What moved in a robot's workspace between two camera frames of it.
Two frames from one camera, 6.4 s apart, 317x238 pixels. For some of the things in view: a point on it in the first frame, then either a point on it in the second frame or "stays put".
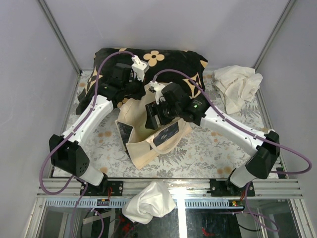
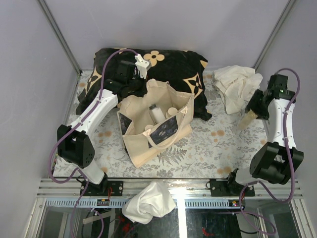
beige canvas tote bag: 141,144 stays put
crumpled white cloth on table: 238,84 stays put
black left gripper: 141,91 stays put
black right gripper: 152,109 → 252,105
